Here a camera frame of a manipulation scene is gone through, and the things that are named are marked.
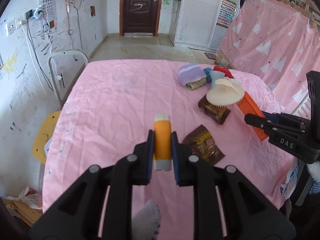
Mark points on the orange thread spool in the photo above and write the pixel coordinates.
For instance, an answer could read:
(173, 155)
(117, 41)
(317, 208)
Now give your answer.
(162, 147)

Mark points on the pink tree-print curtain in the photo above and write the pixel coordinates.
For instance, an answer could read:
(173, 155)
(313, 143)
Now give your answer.
(276, 43)

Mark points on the white plastic bag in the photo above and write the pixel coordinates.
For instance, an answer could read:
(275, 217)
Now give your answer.
(30, 197)

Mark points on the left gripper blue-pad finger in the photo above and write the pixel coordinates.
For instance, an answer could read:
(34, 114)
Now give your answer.
(275, 117)

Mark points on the pink bed sheet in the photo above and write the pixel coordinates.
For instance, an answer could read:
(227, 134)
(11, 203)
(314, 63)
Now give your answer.
(112, 108)

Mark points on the grey knit gloved hand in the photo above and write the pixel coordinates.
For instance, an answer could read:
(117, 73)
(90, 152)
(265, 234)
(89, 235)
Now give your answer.
(146, 223)

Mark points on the cream round brush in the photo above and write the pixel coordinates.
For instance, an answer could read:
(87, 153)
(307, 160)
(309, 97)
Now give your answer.
(225, 93)

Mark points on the white gloved right hand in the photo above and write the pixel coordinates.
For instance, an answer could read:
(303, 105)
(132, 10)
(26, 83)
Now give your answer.
(314, 171)

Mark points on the white wall power strip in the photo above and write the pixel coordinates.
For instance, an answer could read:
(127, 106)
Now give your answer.
(33, 14)

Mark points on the red striped sock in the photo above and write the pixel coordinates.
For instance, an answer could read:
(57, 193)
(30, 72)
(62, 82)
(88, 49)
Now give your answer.
(224, 70)

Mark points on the colourful wall chart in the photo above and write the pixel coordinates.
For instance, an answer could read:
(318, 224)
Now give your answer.
(226, 13)

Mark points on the white louvered wardrobe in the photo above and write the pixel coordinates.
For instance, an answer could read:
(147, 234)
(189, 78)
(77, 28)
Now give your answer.
(196, 24)

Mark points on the eye chart poster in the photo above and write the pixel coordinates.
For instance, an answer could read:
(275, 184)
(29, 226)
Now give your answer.
(49, 12)

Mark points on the yellow stool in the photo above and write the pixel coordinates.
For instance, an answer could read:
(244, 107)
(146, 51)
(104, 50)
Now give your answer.
(44, 134)

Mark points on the small brown floor mat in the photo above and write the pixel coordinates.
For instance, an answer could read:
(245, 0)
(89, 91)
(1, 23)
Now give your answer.
(210, 56)

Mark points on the blue knit sock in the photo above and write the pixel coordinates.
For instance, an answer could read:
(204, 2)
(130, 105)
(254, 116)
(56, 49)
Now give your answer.
(207, 73)

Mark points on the brown snack wrapper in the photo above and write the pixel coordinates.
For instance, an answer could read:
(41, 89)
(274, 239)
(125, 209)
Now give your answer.
(203, 145)
(218, 114)

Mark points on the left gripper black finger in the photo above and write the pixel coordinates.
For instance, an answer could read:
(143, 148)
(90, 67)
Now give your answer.
(262, 123)

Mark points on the white metal chair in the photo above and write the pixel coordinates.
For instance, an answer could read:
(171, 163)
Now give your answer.
(304, 181)

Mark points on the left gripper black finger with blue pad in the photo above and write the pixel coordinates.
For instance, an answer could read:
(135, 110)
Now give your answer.
(226, 204)
(99, 201)

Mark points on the dark brown door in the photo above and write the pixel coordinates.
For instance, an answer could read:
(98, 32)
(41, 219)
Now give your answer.
(139, 17)

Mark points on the purple knit sock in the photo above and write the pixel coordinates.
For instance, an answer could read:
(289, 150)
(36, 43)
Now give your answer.
(191, 72)

